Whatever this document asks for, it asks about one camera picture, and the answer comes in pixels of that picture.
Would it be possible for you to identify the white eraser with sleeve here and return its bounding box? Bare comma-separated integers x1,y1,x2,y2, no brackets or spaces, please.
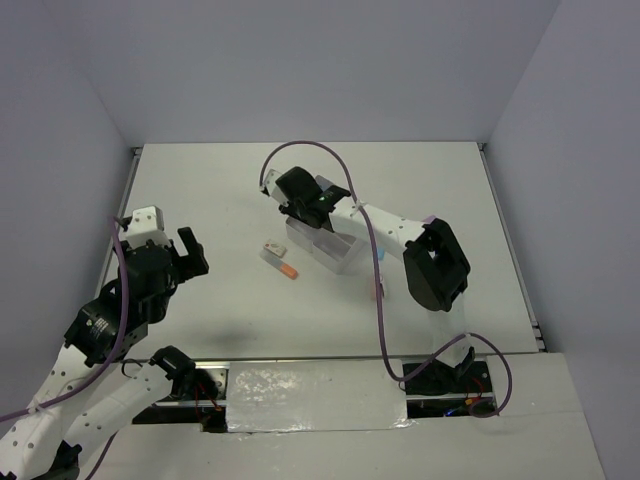
263,239,287,258

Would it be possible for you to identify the orange highlighter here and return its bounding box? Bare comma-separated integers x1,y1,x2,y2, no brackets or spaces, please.
260,250,298,280

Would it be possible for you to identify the pink small stapler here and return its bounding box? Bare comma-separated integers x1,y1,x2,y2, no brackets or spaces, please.
370,278,387,301

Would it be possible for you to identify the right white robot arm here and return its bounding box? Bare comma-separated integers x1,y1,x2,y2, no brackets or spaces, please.
263,167,471,344

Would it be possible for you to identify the white compartment organizer box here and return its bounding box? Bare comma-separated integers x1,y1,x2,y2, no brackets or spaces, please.
285,217,364,274

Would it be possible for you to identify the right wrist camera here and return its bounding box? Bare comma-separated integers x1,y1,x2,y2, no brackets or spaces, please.
260,169,281,199

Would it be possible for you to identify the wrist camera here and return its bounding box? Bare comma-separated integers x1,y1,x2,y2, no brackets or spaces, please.
124,206,170,249
260,169,281,199

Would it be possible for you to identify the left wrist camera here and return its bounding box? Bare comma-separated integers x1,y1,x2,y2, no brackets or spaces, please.
124,206,170,249

